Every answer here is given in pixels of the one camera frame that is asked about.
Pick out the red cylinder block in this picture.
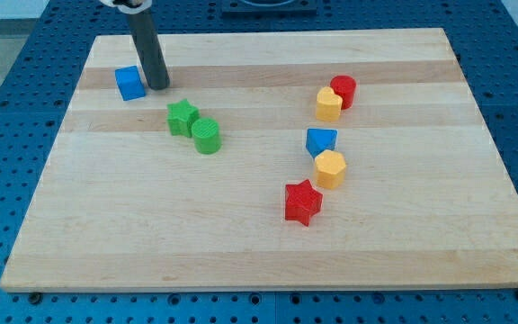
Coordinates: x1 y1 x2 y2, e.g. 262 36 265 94
330 75 357 110

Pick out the yellow heart block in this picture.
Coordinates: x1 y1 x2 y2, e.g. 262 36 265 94
315 86 343 122

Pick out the red star block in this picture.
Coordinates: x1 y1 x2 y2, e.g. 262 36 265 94
284 179 323 227

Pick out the blue cube block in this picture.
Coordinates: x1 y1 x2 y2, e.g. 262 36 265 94
114 66 146 101

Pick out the green star block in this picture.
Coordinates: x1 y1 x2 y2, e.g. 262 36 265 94
166 99 200 138

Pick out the yellow hexagon block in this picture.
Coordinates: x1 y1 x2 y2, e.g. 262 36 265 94
314 149 347 189

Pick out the light wooden board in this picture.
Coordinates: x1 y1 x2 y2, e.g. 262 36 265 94
0 28 518 293

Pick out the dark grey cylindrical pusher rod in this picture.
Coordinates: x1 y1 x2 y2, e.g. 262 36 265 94
126 8 170 90

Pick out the white rod holder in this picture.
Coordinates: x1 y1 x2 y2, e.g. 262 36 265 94
99 0 152 10

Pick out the green cylinder block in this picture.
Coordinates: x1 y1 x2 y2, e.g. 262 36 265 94
192 118 222 154

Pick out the blue triangular block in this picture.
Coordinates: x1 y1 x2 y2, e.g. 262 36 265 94
306 128 338 158

